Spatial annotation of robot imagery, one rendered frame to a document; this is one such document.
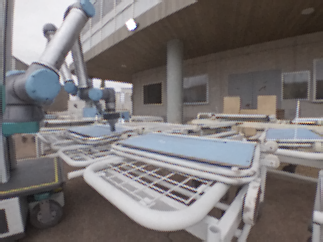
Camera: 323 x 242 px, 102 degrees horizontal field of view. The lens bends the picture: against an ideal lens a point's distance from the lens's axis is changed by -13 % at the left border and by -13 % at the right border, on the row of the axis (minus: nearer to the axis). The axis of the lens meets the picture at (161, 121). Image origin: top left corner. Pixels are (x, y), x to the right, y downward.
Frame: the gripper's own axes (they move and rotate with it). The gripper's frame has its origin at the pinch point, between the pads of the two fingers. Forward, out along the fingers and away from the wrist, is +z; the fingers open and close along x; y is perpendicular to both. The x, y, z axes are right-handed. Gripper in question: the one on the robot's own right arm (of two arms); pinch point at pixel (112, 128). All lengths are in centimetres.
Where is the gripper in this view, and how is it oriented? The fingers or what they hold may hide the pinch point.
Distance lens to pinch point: 130.4
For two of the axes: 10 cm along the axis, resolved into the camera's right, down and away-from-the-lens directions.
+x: 6.7, -1.3, 7.3
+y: 7.4, 0.4, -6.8
